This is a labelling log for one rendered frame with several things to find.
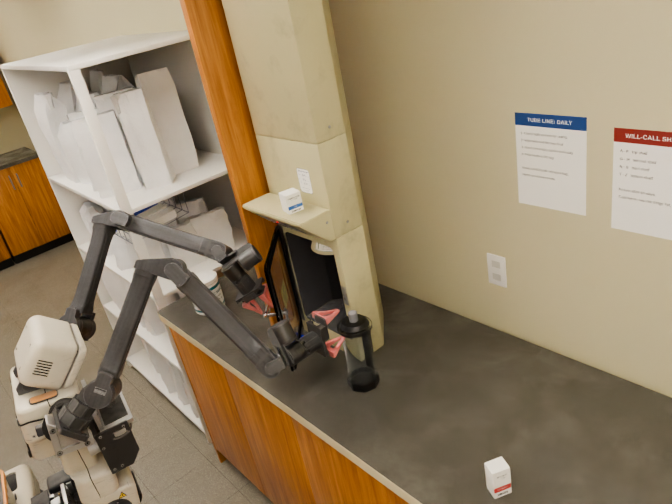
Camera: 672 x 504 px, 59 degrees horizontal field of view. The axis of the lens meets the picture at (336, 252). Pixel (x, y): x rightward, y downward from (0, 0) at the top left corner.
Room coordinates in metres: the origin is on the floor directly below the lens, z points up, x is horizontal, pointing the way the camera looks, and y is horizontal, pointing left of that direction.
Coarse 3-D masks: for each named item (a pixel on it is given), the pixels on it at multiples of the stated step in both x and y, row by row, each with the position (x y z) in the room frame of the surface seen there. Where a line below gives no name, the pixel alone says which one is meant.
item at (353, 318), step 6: (348, 312) 1.52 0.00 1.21; (354, 312) 1.51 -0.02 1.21; (348, 318) 1.53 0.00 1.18; (354, 318) 1.50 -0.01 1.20; (360, 318) 1.52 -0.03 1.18; (366, 318) 1.52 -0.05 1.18; (342, 324) 1.51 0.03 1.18; (348, 324) 1.50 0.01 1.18; (354, 324) 1.49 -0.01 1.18; (360, 324) 1.49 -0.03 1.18; (366, 324) 1.49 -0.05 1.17; (342, 330) 1.49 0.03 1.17; (348, 330) 1.48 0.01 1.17; (354, 330) 1.47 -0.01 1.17; (360, 330) 1.47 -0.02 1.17
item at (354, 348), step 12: (360, 336) 1.46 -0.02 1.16; (348, 348) 1.48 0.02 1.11; (360, 348) 1.47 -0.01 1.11; (372, 348) 1.50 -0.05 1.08; (348, 360) 1.49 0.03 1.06; (360, 360) 1.47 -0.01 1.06; (372, 360) 1.49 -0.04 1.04; (348, 372) 1.50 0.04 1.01; (360, 372) 1.47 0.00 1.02; (372, 372) 1.48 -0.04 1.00; (360, 384) 1.47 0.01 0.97
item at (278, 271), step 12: (276, 228) 1.85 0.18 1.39; (276, 252) 1.75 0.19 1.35; (276, 264) 1.71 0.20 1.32; (276, 276) 1.67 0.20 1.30; (288, 276) 1.84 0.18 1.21; (276, 288) 1.63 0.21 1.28; (288, 288) 1.79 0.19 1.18; (288, 300) 1.75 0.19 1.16; (276, 312) 1.57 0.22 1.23; (288, 312) 1.70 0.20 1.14
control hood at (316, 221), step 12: (252, 204) 1.80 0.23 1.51; (264, 204) 1.78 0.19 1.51; (276, 204) 1.76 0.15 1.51; (264, 216) 1.76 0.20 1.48; (276, 216) 1.66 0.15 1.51; (288, 216) 1.64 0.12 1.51; (300, 216) 1.62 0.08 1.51; (312, 216) 1.60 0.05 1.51; (324, 216) 1.61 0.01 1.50; (300, 228) 1.60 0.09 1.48; (312, 228) 1.58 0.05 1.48; (324, 228) 1.61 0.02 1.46
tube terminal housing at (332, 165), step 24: (264, 144) 1.85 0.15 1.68; (288, 144) 1.74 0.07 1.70; (312, 144) 1.65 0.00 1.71; (336, 144) 1.67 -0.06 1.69; (264, 168) 1.88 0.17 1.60; (288, 168) 1.77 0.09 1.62; (312, 168) 1.66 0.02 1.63; (336, 168) 1.66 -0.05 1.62; (336, 192) 1.65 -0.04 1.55; (360, 192) 1.82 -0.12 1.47; (336, 216) 1.64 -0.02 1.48; (360, 216) 1.69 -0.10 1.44; (312, 240) 1.73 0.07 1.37; (336, 240) 1.63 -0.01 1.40; (360, 240) 1.68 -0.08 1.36; (336, 264) 1.65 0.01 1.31; (360, 264) 1.67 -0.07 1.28; (360, 288) 1.66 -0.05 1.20; (360, 312) 1.65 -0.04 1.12; (336, 336) 1.72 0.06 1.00
